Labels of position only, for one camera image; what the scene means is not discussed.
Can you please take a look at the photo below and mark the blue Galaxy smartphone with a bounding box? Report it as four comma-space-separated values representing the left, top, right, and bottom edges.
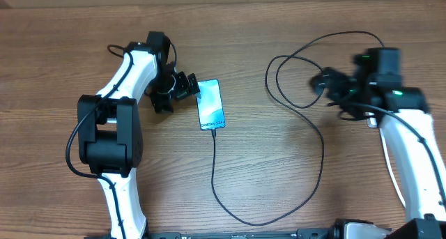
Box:
196, 79, 226, 130

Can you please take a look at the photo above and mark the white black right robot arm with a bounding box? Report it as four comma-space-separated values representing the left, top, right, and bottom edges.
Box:
309, 47, 445, 238

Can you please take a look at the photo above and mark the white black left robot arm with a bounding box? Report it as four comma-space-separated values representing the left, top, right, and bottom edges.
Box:
66, 31, 199, 238

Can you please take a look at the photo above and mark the white power strip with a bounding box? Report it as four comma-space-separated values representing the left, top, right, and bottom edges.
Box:
367, 116, 378, 128

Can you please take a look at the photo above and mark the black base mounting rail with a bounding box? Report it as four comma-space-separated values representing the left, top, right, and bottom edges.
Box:
143, 228, 329, 239

